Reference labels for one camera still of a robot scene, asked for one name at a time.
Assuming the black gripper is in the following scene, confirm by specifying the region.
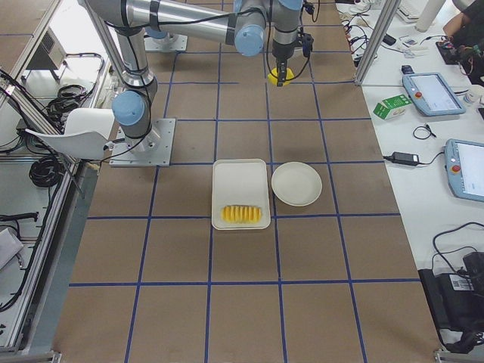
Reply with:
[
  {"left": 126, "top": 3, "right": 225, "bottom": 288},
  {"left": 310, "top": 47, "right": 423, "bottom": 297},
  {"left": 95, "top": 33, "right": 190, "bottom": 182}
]
[{"left": 272, "top": 28, "right": 298, "bottom": 87}]

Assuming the yellow lemon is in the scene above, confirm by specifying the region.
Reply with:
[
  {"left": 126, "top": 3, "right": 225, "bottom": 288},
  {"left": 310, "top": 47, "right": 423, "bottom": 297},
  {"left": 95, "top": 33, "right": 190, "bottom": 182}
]
[{"left": 268, "top": 67, "right": 294, "bottom": 86}]

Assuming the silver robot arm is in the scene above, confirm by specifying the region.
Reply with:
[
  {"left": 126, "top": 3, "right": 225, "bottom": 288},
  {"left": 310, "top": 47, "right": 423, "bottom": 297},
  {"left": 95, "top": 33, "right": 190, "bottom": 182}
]
[{"left": 80, "top": 1, "right": 312, "bottom": 155}]

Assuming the white shallow bowl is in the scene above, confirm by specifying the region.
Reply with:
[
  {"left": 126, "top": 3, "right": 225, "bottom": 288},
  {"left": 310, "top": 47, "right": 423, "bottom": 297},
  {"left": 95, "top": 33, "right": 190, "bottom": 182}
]
[{"left": 271, "top": 162, "right": 323, "bottom": 206}]

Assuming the green white box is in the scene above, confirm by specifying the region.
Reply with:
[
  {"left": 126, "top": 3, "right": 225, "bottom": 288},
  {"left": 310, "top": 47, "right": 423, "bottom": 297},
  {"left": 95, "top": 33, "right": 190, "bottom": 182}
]
[{"left": 373, "top": 95, "right": 411, "bottom": 119}]

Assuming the white rectangular tray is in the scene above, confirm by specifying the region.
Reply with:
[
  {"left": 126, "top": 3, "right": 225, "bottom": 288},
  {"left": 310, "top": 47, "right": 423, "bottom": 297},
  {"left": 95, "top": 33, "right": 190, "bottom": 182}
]
[{"left": 212, "top": 159, "right": 271, "bottom": 230}]

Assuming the far blue teach pendant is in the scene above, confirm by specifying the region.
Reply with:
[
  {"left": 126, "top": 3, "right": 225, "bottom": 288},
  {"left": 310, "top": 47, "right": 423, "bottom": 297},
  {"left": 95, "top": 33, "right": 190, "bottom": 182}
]
[{"left": 402, "top": 73, "right": 466, "bottom": 116}]

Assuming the blue teach pendant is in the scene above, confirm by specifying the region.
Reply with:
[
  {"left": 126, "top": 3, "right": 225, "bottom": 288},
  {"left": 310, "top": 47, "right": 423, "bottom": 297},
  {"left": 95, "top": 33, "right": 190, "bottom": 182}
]
[
  {"left": 402, "top": 73, "right": 466, "bottom": 116},
  {"left": 444, "top": 139, "right": 484, "bottom": 202}
]

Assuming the sliced yellow fruit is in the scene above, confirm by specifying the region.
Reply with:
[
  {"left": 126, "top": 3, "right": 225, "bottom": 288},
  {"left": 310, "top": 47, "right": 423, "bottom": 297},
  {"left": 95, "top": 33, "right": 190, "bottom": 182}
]
[{"left": 221, "top": 205, "right": 262, "bottom": 224}]

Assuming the black power adapter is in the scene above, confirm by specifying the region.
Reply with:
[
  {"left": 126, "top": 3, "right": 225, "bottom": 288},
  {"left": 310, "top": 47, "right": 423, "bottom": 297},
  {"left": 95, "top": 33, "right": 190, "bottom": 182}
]
[{"left": 392, "top": 151, "right": 420, "bottom": 166}]

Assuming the person in black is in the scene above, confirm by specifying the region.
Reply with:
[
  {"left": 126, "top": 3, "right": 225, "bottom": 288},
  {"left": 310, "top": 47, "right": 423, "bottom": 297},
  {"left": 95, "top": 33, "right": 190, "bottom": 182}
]
[{"left": 443, "top": 0, "right": 483, "bottom": 85}]

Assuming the white chair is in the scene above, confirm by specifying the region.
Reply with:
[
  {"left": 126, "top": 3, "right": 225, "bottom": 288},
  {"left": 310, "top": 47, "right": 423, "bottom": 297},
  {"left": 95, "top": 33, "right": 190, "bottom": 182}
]
[{"left": 26, "top": 108, "right": 114, "bottom": 160}]

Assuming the near blue teach pendant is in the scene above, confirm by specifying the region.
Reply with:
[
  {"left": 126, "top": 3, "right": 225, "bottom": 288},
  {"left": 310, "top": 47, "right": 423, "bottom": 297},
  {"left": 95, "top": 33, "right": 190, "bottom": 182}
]
[{"left": 444, "top": 139, "right": 484, "bottom": 202}]

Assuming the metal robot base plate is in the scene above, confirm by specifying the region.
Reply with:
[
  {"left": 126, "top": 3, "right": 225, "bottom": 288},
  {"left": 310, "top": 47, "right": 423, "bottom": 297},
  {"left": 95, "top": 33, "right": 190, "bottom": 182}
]
[{"left": 109, "top": 118, "right": 176, "bottom": 167}]

